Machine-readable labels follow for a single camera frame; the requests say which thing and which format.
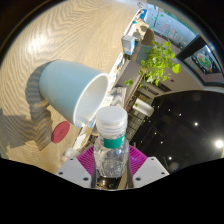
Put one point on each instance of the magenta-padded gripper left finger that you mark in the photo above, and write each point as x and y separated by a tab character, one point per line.
71	171

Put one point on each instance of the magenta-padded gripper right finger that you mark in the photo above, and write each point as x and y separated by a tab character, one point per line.
150	170

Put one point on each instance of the clear plastic water bottle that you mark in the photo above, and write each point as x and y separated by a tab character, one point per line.
111	150

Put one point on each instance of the flat round red coaster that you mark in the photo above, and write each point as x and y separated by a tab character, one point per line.
60	132

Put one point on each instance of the group of ceiling lights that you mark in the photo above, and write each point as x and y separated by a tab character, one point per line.
219	143

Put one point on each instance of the green potted plant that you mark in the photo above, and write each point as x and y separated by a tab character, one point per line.
158	65

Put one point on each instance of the light blue tissue pack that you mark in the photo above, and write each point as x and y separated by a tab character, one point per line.
128	45

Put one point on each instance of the dark-framed window with decals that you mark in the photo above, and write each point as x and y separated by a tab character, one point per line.
200	53

